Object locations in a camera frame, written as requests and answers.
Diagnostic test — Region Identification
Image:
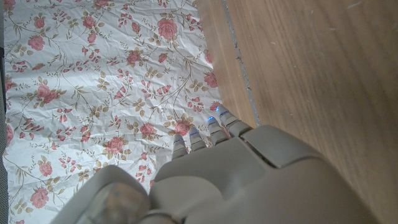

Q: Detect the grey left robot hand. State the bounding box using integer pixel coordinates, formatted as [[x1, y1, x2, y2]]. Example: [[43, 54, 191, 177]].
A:
[[51, 105, 379, 224]]

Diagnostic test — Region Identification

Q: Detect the floral backdrop cloth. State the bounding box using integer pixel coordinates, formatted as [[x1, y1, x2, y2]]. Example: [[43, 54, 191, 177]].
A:
[[0, 0, 231, 224]]

